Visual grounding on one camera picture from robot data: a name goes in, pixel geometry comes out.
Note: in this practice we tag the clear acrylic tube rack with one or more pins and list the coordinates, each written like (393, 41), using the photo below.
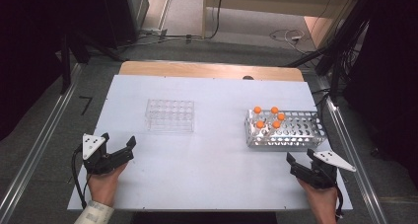
(170, 115)

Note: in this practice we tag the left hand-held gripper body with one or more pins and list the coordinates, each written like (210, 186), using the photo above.
(93, 158)

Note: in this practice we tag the person's left hand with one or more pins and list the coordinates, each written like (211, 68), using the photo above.
(103, 187)

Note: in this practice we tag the perforated metal tube rack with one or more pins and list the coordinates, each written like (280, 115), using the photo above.
(302, 128)

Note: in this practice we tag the light wooden desk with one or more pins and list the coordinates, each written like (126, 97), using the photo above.
(263, 0)

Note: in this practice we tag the person's right hand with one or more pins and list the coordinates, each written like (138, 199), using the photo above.
(323, 204)

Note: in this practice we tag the black cabinet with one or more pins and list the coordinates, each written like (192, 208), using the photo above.
(121, 13)

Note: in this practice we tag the black metal stand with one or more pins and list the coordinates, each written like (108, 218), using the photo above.
(65, 62)

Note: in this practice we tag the orange-capped centrifuge tube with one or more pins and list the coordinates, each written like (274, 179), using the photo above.
(276, 124)
(281, 116)
(260, 124)
(274, 110)
(257, 110)

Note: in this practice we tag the aluminium floor rail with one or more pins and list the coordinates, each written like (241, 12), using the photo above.
(39, 141)
(351, 151)

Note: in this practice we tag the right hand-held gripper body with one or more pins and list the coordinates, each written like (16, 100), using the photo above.
(325, 174)

